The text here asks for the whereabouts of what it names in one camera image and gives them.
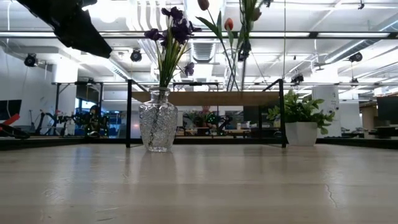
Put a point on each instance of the purple artificial flower bunch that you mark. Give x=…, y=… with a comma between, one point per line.
x=174, y=31

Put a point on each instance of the short cut-glass vase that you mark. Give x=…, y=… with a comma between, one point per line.
x=158, y=121

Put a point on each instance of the dark red artificial tulip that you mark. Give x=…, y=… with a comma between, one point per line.
x=203, y=3
x=256, y=14

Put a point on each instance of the tall smooth glass vase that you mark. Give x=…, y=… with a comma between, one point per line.
x=244, y=77

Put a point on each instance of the wooden shelf with black legs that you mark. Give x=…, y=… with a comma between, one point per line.
x=211, y=98

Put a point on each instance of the black ceiling spotlight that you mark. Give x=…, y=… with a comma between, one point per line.
x=30, y=59
x=245, y=49
x=297, y=78
x=136, y=55
x=355, y=57

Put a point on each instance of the person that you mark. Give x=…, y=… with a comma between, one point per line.
x=94, y=112

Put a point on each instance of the black monitor screen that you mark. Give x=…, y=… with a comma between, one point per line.
x=9, y=109

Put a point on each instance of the red angled bar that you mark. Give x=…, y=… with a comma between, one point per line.
x=11, y=119

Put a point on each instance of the overhead LED light bar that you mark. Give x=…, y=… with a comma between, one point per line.
x=313, y=35

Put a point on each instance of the green plant in white pot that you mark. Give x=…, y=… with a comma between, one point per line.
x=301, y=133

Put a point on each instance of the dark monitor screen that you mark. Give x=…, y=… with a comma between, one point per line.
x=387, y=109

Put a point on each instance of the black aluminium table frame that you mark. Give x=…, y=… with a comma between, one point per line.
x=62, y=143

